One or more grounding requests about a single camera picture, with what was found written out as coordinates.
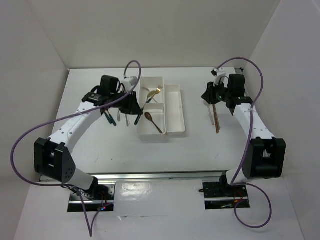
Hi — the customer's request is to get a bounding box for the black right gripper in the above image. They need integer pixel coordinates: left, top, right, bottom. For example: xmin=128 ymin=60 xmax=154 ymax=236
xmin=201 ymin=79 xmax=232 ymax=105

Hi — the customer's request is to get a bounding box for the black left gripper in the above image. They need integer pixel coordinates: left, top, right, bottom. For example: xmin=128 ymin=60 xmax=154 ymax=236
xmin=109 ymin=90 xmax=143 ymax=116

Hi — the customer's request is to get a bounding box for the large silver fork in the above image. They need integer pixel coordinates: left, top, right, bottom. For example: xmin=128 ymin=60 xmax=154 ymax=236
xmin=142 ymin=87 xmax=159 ymax=103

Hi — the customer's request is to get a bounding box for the gold spoon green handle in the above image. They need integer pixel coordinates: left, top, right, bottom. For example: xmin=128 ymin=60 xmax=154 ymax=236
xmin=134 ymin=90 xmax=157 ymax=126

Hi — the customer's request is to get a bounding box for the gold fork green handle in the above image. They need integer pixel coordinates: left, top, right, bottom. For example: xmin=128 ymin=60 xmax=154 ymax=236
xmin=146 ymin=86 xmax=163 ymax=103

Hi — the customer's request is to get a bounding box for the dark wooden spoon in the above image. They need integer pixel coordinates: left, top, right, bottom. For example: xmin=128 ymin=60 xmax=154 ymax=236
xmin=144 ymin=112 xmax=163 ymax=134

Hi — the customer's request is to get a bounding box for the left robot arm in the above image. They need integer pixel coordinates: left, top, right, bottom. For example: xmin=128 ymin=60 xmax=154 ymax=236
xmin=34 ymin=75 xmax=143 ymax=200

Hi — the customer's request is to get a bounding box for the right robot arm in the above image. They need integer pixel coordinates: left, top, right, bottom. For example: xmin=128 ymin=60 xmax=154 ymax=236
xmin=201 ymin=70 xmax=286 ymax=197

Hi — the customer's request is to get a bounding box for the small silver fork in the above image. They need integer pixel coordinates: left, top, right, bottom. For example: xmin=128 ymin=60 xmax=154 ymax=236
xmin=117 ymin=110 xmax=122 ymax=122

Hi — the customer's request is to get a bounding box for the white plastic spoon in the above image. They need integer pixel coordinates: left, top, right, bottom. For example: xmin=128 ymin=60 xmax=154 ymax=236
xmin=204 ymin=101 xmax=215 ymax=126

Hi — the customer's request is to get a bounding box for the white divided utensil tray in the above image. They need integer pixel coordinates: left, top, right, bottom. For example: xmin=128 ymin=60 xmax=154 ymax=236
xmin=137 ymin=76 xmax=167 ymax=141

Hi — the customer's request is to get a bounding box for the white narrow tray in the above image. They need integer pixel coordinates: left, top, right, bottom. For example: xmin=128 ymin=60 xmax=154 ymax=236
xmin=164 ymin=84 xmax=186 ymax=136

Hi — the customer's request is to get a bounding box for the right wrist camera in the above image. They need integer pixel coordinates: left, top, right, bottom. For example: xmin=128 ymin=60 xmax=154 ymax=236
xmin=211 ymin=68 xmax=229 ymax=87

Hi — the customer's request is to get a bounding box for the green handled utensil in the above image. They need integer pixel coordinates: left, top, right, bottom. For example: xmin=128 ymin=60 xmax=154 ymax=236
xmin=104 ymin=110 xmax=117 ymax=126

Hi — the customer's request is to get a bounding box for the aluminium side rail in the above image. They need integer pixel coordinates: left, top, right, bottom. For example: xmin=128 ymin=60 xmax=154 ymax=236
xmin=234 ymin=66 xmax=276 ymax=178

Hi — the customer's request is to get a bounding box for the aluminium front rail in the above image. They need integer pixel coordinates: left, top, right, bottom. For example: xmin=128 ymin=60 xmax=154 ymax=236
xmin=91 ymin=170 xmax=229 ymax=184

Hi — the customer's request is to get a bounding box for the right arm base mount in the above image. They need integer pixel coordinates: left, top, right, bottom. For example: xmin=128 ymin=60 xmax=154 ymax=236
xmin=199 ymin=182 xmax=251 ymax=210

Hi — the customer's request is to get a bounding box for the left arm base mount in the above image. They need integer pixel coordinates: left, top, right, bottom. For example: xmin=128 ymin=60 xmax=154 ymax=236
xmin=62 ymin=176 xmax=114 ymax=213

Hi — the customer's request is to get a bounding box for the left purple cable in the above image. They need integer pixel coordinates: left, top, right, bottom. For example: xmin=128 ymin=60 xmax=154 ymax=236
xmin=10 ymin=60 xmax=142 ymax=238

